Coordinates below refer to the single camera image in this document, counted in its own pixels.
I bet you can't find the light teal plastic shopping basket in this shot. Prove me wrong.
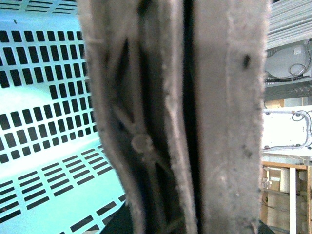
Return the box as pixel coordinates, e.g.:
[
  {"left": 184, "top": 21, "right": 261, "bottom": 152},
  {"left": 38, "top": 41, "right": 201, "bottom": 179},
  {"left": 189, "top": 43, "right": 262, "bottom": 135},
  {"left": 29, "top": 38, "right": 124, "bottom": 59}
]
[{"left": 0, "top": 0, "right": 125, "bottom": 234}]

